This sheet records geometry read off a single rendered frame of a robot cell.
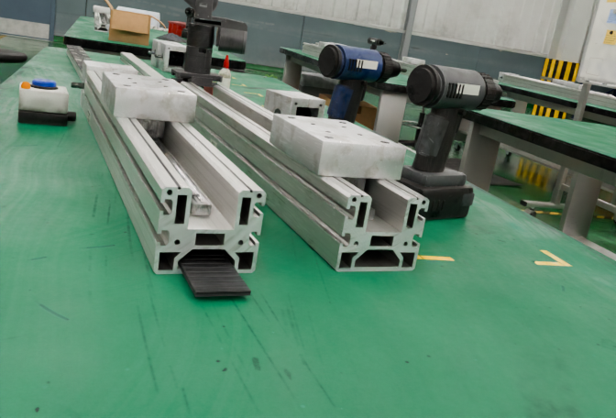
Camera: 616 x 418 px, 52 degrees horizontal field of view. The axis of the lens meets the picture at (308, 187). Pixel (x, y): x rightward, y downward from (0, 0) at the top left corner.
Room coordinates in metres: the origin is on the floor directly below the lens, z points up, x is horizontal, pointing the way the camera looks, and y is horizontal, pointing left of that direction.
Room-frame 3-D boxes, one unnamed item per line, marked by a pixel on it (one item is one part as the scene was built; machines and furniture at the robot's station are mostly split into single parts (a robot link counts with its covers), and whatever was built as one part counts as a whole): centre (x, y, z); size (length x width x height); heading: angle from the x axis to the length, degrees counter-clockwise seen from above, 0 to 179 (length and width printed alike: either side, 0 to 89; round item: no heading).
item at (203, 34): (1.41, 0.28, 0.96); 0.07 x 0.06 x 0.07; 103
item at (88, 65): (1.32, 0.46, 0.83); 0.12 x 0.09 x 0.10; 116
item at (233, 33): (1.42, 0.25, 1.00); 0.12 x 0.09 x 0.12; 103
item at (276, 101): (1.36, 0.07, 0.83); 0.11 x 0.10 x 0.10; 129
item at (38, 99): (1.12, 0.49, 0.81); 0.10 x 0.08 x 0.06; 116
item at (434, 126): (0.95, -0.20, 0.89); 0.20 x 0.08 x 0.22; 129
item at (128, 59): (1.98, 0.55, 0.79); 0.96 x 0.04 x 0.03; 26
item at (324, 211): (1.01, 0.09, 0.82); 0.80 x 0.10 x 0.09; 26
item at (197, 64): (1.41, 0.28, 0.90); 0.10 x 0.07 x 0.07; 117
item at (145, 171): (0.92, 0.26, 0.82); 0.80 x 0.10 x 0.09; 26
